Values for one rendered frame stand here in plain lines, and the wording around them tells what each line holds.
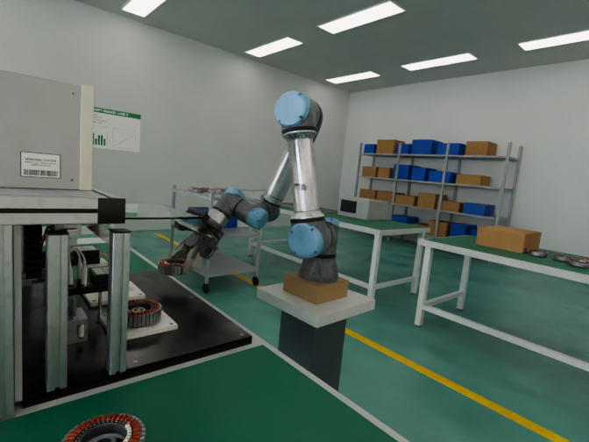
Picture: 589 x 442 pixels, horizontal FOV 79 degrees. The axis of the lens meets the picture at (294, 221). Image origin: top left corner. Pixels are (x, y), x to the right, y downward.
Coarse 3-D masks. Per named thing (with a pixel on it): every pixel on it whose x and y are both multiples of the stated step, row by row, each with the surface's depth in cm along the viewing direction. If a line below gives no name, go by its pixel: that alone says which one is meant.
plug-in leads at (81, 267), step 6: (78, 252) 82; (84, 258) 79; (78, 264) 82; (84, 264) 79; (72, 270) 79; (78, 270) 83; (84, 270) 79; (72, 276) 79; (78, 276) 83; (84, 276) 80; (72, 282) 79; (84, 282) 80
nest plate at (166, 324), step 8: (104, 320) 90; (160, 320) 93; (168, 320) 93; (104, 328) 88; (128, 328) 87; (136, 328) 87; (144, 328) 87; (152, 328) 88; (160, 328) 88; (168, 328) 90; (176, 328) 91; (128, 336) 84; (136, 336) 85
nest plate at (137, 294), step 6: (84, 294) 105; (90, 294) 106; (96, 294) 106; (102, 294) 107; (132, 294) 109; (138, 294) 109; (144, 294) 110; (90, 300) 101; (96, 300) 102; (102, 300) 102; (90, 306) 100
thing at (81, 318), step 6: (78, 312) 83; (84, 312) 84; (72, 318) 80; (78, 318) 80; (84, 318) 80; (72, 324) 79; (78, 324) 80; (84, 324) 80; (72, 330) 79; (84, 330) 81; (72, 336) 79; (84, 336) 81; (72, 342) 79; (78, 342) 80
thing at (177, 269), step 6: (174, 258) 125; (180, 258) 126; (162, 264) 118; (168, 264) 117; (174, 264) 123; (180, 264) 118; (162, 270) 117; (168, 270) 117; (174, 270) 117; (180, 270) 117
